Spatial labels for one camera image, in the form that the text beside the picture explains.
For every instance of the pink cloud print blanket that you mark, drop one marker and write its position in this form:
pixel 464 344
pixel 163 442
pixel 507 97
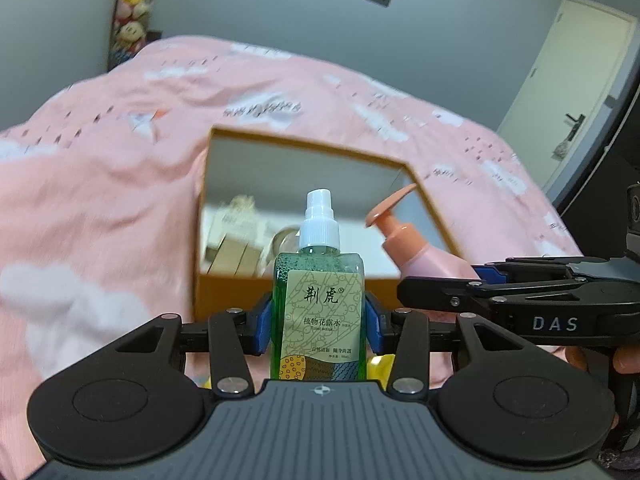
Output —
pixel 100 185

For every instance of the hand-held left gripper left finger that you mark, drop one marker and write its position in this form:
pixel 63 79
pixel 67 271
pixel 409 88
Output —
pixel 262 325

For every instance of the charm hanging on door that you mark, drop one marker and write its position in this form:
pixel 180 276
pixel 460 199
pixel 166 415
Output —
pixel 561 149

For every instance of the orange cardboard box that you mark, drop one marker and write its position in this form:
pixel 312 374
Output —
pixel 220 295

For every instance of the white paper packet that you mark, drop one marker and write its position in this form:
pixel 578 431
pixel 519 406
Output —
pixel 230 220

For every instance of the pink pump bottle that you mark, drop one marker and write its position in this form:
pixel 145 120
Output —
pixel 425 255

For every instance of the yellow plastic bottle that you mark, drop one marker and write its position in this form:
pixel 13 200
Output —
pixel 381 369

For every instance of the white door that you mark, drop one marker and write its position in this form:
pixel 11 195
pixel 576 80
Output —
pixel 565 70

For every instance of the hanging strip of plush toys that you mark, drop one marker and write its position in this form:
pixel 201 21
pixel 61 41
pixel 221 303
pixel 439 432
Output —
pixel 135 5

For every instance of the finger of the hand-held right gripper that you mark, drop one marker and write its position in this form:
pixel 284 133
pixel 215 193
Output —
pixel 440 292
pixel 492 272

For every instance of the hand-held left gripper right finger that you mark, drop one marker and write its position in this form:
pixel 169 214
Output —
pixel 376 325

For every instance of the small brown cardboard box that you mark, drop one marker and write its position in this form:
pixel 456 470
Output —
pixel 235 257

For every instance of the green spray bottle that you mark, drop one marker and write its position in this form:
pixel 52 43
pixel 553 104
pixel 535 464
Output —
pixel 320 310

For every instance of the person's right hand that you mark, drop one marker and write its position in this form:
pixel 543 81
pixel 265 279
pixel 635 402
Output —
pixel 627 360

